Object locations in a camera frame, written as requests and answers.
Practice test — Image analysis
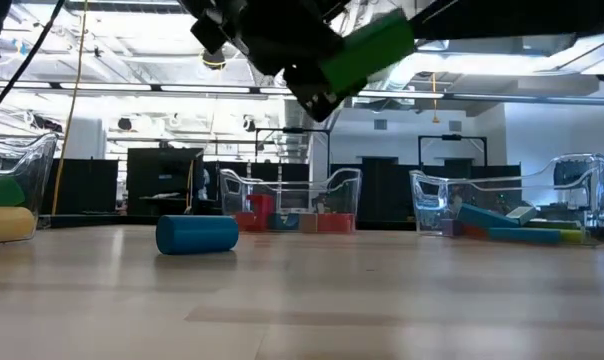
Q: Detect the blue cylinder block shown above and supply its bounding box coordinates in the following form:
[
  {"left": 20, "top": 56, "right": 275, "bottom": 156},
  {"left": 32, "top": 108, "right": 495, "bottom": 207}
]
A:
[{"left": 155, "top": 214, "right": 241, "bottom": 257}]

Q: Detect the short yellow hanging cord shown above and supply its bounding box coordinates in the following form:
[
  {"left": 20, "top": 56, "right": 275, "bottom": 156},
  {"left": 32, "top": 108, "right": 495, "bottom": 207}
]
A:
[{"left": 430, "top": 72, "right": 441, "bottom": 124}]

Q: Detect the yellow hanging cable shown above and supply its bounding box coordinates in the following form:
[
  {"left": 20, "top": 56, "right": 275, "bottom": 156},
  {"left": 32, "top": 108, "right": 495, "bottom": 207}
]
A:
[{"left": 50, "top": 0, "right": 89, "bottom": 217}]

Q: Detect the ceiling light strip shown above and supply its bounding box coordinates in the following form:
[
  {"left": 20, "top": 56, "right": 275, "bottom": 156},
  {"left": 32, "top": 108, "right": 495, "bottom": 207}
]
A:
[{"left": 0, "top": 82, "right": 451, "bottom": 101}]

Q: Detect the long blue rectangular block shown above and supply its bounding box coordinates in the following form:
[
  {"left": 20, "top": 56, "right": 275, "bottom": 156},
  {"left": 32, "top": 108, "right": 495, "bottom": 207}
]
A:
[{"left": 455, "top": 202, "right": 522, "bottom": 230}]

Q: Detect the red rectangular block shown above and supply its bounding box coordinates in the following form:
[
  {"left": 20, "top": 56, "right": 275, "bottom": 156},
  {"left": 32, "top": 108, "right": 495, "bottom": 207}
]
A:
[{"left": 245, "top": 193, "right": 277, "bottom": 233}]

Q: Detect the black aluminium table frame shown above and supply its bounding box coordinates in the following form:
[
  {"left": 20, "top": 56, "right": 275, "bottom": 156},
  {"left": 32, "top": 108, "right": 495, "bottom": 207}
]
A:
[{"left": 39, "top": 212, "right": 418, "bottom": 231}]

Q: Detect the light green rectangular block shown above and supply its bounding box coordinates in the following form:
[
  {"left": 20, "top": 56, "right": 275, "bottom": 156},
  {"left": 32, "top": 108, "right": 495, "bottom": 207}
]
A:
[{"left": 560, "top": 228, "right": 587, "bottom": 246}]

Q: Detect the yellow cylinder block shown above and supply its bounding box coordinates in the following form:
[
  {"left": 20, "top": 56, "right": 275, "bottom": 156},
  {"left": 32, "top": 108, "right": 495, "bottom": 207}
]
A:
[{"left": 0, "top": 205, "right": 37, "bottom": 246}]

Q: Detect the black cabinet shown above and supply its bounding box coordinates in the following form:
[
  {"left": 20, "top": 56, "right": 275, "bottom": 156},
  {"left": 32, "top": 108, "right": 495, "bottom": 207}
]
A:
[{"left": 126, "top": 147, "right": 205, "bottom": 216}]

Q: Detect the black ceiling camera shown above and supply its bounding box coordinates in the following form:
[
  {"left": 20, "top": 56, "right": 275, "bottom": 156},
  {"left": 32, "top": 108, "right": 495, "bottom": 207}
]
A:
[{"left": 201, "top": 47, "right": 227, "bottom": 71}]

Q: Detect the clear plastic bin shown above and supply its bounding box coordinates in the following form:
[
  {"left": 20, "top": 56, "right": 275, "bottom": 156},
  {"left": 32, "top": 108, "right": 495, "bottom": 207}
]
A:
[
  {"left": 0, "top": 131, "right": 59, "bottom": 246},
  {"left": 409, "top": 152, "right": 604, "bottom": 247},
  {"left": 217, "top": 166, "right": 363, "bottom": 234}
]

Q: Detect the black gantry frame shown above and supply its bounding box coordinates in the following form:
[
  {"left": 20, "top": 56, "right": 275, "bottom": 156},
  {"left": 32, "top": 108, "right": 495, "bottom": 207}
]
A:
[
  {"left": 254, "top": 127, "right": 332, "bottom": 171},
  {"left": 417, "top": 133, "right": 488, "bottom": 169}
]

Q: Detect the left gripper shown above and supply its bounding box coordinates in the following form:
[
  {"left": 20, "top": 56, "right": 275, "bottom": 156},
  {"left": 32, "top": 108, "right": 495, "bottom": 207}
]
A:
[{"left": 178, "top": 0, "right": 356, "bottom": 124}]

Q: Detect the long black partition wall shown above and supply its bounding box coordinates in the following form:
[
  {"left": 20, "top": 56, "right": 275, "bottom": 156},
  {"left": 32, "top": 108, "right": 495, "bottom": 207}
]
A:
[{"left": 203, "top": 155, "right": 523, "bottom": 224}]

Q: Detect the red cylinder block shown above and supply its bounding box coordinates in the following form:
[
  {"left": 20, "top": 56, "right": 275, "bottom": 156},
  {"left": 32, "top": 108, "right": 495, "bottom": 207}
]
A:
[{"left": 233, "top": 211, "right": 257, "bottom": 233}]

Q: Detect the small natural wood block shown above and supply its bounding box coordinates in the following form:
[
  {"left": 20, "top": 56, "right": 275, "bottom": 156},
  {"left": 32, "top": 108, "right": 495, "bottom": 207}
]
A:
[{"left": 298, "top": 212, "right": 319, "bottom": 234}]

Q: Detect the black partition panel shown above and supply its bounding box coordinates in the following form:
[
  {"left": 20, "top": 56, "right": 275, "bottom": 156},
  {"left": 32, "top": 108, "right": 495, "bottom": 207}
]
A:
[{"left": 40, "top": 158, "right": 119, "bottom": 215}]

